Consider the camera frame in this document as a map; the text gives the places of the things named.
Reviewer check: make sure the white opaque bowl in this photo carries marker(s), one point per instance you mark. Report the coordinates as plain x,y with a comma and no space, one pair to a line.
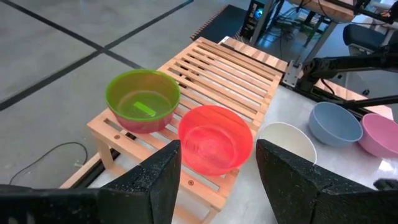
286,140

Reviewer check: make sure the pink opaque bowl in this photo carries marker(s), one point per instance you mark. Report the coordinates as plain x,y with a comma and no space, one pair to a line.
381,137

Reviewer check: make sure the wooden slatted shelf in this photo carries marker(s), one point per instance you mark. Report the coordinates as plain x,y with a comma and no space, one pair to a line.
224,74

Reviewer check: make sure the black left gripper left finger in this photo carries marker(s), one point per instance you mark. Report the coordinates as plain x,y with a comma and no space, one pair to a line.
149,186

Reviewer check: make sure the wooden desk with metal legs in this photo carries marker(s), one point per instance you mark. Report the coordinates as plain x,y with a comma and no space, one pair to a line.
329,9

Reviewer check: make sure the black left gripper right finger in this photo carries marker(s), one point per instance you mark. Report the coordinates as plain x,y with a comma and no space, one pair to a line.
295,193

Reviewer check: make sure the dark office chair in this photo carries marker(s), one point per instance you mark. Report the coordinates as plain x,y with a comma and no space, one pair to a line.
363,37

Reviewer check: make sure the blue opaque bowl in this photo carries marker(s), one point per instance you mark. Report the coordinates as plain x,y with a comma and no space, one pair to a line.
334,124

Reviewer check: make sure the black computer tower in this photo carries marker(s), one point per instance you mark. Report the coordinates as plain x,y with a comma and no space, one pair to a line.
252,18

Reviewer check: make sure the green translucent plastic bowl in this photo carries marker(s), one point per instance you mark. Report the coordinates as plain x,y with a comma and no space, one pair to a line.
143,93

